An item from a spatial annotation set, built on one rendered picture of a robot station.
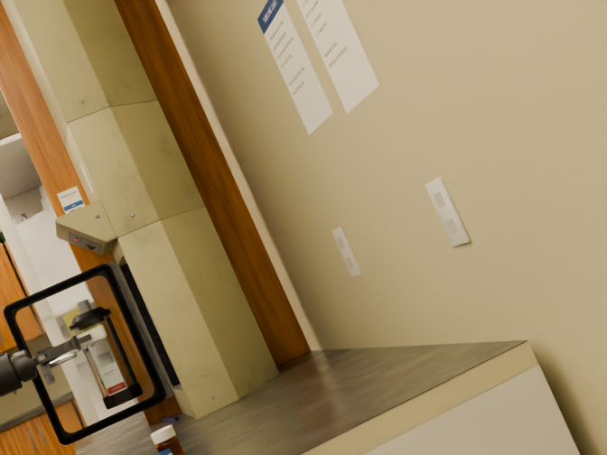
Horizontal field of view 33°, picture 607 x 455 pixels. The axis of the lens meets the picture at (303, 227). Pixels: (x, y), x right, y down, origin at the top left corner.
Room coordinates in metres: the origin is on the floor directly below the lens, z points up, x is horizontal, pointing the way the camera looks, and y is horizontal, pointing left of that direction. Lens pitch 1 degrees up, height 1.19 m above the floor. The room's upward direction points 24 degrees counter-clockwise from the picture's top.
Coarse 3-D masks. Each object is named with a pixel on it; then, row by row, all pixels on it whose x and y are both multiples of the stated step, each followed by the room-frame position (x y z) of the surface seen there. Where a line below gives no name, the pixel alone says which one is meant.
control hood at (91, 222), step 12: (96, 204) 2.46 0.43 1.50; (72, 216) 2.44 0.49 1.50; (84, 216) 2.45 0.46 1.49; (96, 216) 2.45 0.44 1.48; (60, 228) 2.53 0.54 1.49; (72, 228) 2.44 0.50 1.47; (84, 228) 2.45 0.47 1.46; (96, 228) 2.45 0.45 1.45; (108, 228) 2.46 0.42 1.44; (96, 240) 2.50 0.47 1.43; (108, 240) 2.46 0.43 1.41; (96, 252) 2.74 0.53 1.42; (108, 252) 2.74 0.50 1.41
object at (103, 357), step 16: (80, 320) 2.51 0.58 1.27; (96, 320) 2.53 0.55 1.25; (112, 336) 2.54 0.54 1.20; (96, 352) 2.52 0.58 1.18; (112, 352) 2.53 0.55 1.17; (96, 368) 2.53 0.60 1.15; (112, 368) 2.52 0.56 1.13; (128, 368) 2.55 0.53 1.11; (112, 384) 2.52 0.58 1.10; (128, 384) 2.53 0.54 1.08
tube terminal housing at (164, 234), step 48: (96, 144) 2.47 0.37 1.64; (144, 144) 2.54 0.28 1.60; (96, 192) 2.49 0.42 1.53; (144, 192) 2.49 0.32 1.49; (192, 192) 2.64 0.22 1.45; (144, 240) 2.48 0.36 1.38; (192, 240) 2.57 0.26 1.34; (144, 288) 2.46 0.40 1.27; (192, 288) 2.50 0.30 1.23; (240, 288) 2.66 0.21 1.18; (192, 336) 2.48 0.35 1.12; (240, 336) 2.58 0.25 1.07; (192, 384) 2.47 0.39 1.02; (240, 384) 2.51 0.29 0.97
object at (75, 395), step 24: (72, 288) 2.74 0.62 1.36; (96, 288) 2.75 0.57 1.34; (24, 312) 2.72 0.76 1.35; (48, 312) 2.73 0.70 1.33; (72, 312) 2.74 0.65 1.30; (120, 312) 2.75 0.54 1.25; (24, 336) 2.72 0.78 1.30; (48, 336) 2.73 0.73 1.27; (72, 336) 2.73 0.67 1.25; (120, 336) 2.75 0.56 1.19; (72, 360) 2.73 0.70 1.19; (72, 384) 2.73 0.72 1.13; (96, 384) 2.73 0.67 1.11; (144, 384) 2.75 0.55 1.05; (72, 408) 2.72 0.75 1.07; (96, 408) 2.73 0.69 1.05; (120, 408) 2.74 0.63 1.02
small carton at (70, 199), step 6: (66, 192) 2.50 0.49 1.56; (72, 192) 2.50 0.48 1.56; (78, 192) 2.50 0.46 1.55; (60, 198) 2.50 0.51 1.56; (66, 198) 2.50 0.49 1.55; (72, 198) 2.50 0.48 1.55; (78, 198) 2.50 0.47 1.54; (66, 204) 2.50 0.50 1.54; (72, 204) 2.50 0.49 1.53; (78, 204) 2.50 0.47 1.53; (84, 204) 2.50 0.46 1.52; (66, 210) 2.50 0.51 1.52; (72, 210) 2.50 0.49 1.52
